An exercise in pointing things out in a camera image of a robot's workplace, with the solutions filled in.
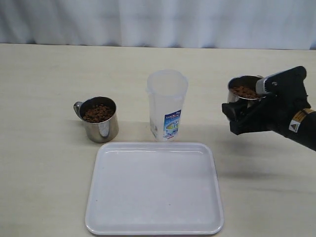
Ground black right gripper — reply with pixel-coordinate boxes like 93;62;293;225
222;66;311;135

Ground steel mug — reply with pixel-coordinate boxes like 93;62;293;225
73;96;119;143
227;75;265;103

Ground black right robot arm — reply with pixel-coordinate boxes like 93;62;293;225
222;66;316;150

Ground clear plastic container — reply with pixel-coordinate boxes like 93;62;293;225
146;69;188;142

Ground white curtain backdrop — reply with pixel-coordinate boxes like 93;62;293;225
0;0;316;50

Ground white plastic tray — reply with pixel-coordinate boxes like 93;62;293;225
85;142;224;236

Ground brown pellets in left mug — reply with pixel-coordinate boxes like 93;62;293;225
83;104;115;123

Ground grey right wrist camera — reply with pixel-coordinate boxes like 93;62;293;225
255;73;280;96

